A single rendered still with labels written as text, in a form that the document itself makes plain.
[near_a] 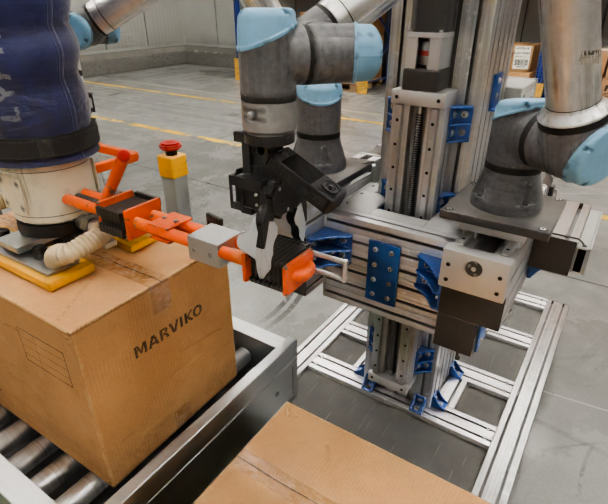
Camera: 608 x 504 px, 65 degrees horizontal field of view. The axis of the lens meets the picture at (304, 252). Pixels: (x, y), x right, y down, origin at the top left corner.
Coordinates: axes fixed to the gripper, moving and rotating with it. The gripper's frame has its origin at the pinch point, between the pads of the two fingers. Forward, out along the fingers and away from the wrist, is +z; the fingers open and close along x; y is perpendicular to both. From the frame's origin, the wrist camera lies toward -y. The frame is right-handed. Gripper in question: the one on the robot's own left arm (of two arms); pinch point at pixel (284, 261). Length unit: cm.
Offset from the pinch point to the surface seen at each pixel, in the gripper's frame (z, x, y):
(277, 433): 54, -10, 10
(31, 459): 55, 25, 53
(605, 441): 108, -111, -65
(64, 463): 54, 22, 45
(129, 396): 34.3, 12.0, 30.1
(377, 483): 54, -11, -15
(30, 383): 35, 20, 52
